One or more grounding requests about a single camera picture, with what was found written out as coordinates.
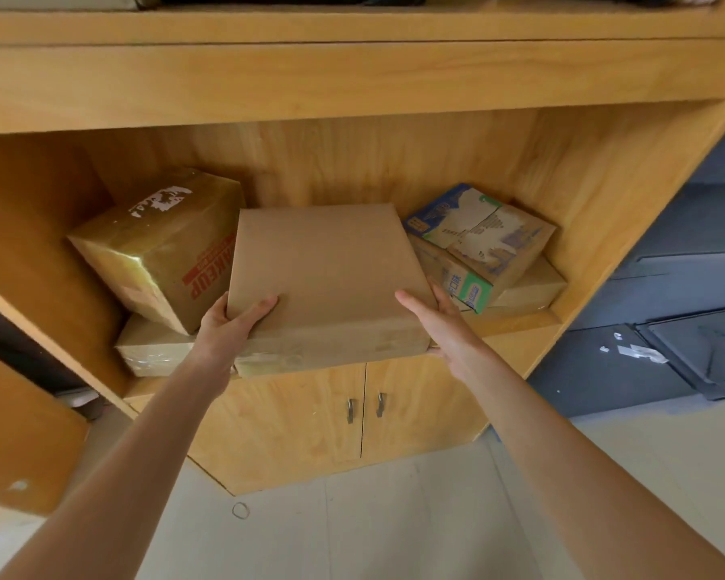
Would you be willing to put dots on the person's left hand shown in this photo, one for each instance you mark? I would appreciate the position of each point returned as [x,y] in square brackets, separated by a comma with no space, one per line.
[220,332]

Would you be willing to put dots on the person's right hand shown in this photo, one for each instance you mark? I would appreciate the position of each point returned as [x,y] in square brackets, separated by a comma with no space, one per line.
[444,329]

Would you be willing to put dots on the person's right thumb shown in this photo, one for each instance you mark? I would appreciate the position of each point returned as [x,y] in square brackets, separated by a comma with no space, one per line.
[415,306]

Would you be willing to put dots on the person's left thumb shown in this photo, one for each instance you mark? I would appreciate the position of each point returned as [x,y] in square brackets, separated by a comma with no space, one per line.
[255,312]

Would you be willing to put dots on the plain brown cardboard box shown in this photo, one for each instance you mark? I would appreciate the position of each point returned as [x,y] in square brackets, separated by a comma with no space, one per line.
[331,283]

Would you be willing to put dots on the person's left forearm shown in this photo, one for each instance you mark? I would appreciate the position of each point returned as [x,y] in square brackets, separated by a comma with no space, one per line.
[121,471]

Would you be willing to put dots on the person's right forearm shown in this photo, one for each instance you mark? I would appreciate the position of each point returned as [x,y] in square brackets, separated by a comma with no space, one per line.
[586,471]

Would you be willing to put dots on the blue and green printed carton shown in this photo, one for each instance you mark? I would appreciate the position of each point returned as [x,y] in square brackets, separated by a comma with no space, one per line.
[480,244]

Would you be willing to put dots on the wooden cabinet door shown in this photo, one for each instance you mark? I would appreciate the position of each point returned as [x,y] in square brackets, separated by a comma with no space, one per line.
[423,404]
[290,425]

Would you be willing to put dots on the flat box with clear tape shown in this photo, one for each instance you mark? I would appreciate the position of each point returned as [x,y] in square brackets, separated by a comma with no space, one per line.
[151,350]

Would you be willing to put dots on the taped box with red print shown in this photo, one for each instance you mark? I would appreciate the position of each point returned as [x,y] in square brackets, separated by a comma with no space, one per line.
[163,244]

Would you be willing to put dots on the flat brown cardboard box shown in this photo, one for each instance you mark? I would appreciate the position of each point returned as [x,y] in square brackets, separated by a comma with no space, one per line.
[535,289]

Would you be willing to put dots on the rubber band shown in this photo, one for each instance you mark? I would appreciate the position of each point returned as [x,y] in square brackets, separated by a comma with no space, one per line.
[240,511]

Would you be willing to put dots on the wooden shelf cabinet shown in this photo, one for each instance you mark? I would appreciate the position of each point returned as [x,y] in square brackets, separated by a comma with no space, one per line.
[350,114]

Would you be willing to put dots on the dark grey metal cabinet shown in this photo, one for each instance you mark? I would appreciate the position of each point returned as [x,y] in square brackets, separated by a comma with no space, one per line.
[658,308]

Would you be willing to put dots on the wooden side cabinet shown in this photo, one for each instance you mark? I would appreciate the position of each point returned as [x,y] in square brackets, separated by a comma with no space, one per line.
[21,434]

